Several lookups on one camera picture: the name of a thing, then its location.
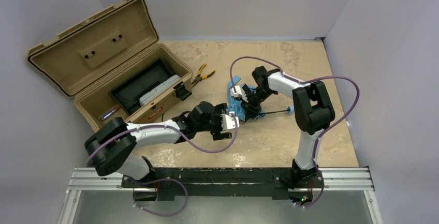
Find grey box in toolbox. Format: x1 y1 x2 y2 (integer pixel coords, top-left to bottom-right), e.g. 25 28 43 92
139 75 181 107

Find tan plastic toolbox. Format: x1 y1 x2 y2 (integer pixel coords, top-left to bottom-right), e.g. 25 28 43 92
27 0 193 131

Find yellow handled pliers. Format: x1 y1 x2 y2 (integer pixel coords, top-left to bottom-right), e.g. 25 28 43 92
191 63 217 88

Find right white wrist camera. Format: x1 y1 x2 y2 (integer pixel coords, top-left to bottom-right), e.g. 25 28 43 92
229 85 248 102

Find aluminium rail frame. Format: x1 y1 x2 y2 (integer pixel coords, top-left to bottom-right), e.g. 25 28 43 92
56 133 383 224

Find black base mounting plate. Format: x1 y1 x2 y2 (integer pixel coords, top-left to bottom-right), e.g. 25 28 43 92
121 167 324 203

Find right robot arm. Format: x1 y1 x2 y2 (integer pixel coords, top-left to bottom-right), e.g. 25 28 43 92
230 66 335 186

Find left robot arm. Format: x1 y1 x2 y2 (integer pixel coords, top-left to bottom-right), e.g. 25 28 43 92
84 101 239 181

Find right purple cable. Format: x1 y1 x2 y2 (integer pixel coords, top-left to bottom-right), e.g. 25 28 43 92
229 56 361 210

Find black toolbox tray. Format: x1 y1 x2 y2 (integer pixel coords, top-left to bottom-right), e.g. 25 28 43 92
109 57 175 115

